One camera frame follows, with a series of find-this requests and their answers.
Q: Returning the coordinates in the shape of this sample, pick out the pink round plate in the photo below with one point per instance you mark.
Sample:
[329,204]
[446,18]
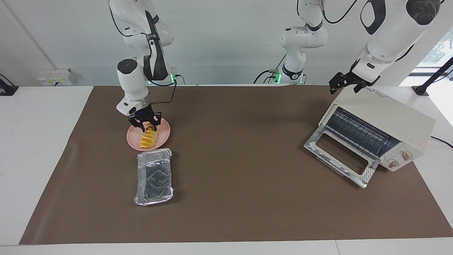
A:
[164,136]

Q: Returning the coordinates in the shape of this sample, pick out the black camera stand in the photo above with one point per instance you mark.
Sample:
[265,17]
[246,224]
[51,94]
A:
[430,79]

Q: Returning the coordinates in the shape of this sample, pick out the aluminium foil tray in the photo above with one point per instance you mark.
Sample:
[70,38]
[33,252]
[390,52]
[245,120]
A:
[155,177]

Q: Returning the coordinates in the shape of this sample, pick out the brown table mat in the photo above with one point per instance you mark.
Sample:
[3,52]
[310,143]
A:
[247,205]

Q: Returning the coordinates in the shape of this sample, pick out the cream oven knob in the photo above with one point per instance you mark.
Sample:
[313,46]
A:
[406,154]
[393,163]

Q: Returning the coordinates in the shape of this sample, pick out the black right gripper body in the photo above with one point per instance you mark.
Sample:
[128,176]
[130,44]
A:
[145,115]

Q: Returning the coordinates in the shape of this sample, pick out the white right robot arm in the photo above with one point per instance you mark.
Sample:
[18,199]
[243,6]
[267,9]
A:
[132,88]

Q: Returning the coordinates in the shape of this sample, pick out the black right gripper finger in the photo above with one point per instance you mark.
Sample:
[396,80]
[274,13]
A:
[155,126]
[137,127]

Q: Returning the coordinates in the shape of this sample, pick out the yellow sliced bread loaf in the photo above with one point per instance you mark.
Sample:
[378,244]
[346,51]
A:
[148,139]

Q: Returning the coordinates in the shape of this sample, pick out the white wall socket box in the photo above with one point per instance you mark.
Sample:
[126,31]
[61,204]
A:
[53,77]

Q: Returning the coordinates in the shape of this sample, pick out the glass oven door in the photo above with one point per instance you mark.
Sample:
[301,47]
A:
[339,166]

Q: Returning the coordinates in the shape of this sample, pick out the black table clamp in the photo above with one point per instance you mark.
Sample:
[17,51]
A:
[7,89]

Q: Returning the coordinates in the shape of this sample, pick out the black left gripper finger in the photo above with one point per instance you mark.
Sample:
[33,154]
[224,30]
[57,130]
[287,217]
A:
[332,90]
[358,88]

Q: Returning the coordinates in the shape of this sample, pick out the cream white toaster oven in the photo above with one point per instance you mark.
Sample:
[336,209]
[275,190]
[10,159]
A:
[385,109]

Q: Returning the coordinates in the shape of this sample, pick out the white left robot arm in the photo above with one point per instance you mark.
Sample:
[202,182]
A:
[393,35]

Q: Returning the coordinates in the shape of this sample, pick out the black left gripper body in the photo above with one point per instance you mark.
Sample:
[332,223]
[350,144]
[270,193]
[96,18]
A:
[348,78]

